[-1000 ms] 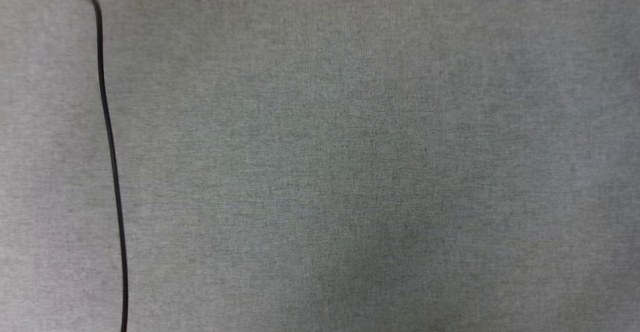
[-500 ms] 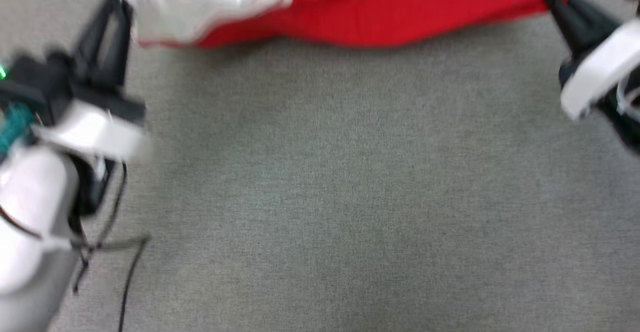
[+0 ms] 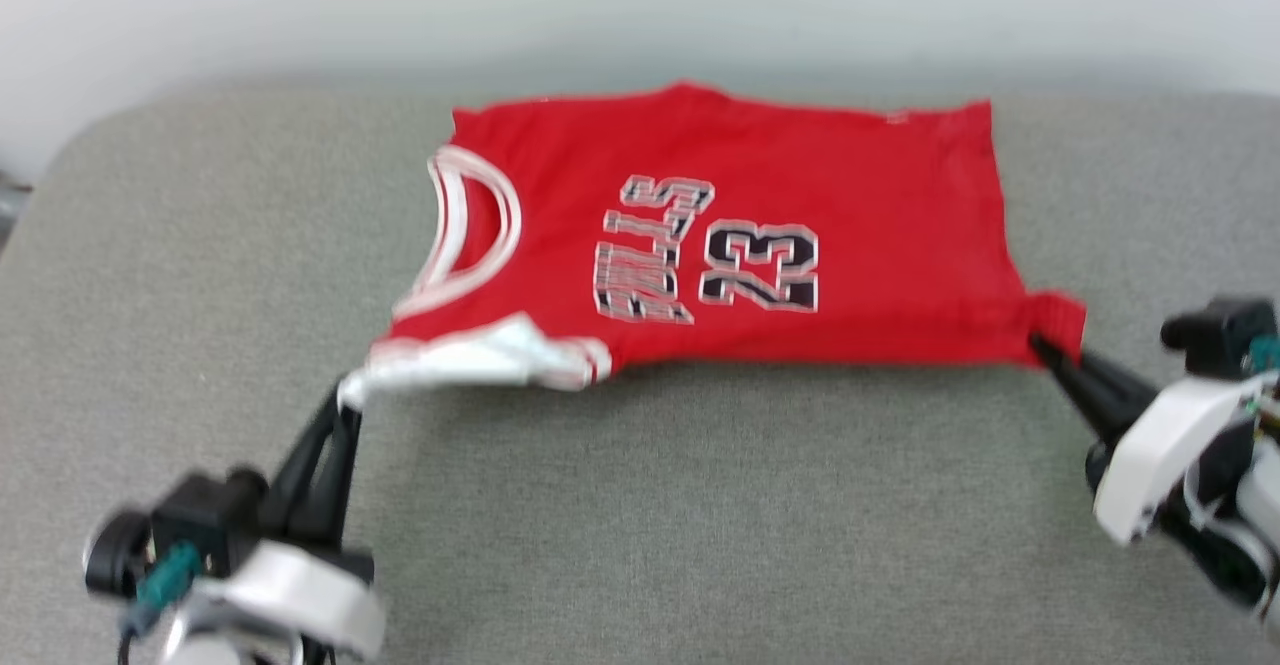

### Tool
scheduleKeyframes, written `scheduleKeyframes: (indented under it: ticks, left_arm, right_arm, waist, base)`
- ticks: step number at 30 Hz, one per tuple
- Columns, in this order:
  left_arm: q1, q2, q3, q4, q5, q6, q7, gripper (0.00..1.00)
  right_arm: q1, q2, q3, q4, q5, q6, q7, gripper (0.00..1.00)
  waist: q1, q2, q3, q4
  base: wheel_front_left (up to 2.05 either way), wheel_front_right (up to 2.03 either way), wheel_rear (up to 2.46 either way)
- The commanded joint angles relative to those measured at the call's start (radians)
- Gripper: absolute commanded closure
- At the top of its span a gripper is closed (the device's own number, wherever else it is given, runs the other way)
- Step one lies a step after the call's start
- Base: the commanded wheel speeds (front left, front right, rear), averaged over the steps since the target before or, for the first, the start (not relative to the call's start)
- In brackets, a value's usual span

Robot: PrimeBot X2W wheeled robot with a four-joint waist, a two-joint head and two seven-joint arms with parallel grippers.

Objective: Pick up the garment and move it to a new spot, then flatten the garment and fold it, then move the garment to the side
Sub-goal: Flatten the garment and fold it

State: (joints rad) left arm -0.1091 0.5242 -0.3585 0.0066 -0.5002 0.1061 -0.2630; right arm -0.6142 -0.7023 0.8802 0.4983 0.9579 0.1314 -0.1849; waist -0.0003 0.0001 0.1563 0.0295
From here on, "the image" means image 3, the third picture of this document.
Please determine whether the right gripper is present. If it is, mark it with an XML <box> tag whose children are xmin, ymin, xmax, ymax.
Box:
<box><xmin>1030</xmin><ymin>333</ymin><xmax>1266</xmax><ymax>548</ymax></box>

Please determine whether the left camera cable teal plug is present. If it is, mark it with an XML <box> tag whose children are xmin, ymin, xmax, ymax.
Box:
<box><xmin>116</xmin><ymin>542</ymin><xmax>203</xmax><ymax>665</ymax></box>

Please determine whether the red basketball jersey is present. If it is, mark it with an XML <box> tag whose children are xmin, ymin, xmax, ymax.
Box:
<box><xmin>338</xmin><ymin>82</ymin><xmax>1088</xmax><ymax>412</ymax></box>

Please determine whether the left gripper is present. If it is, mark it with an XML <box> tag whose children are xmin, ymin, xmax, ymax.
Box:
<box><xmin>188</xmin><ymin>383</ymin><xmax>389</xmax><ymax>663</ymax></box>

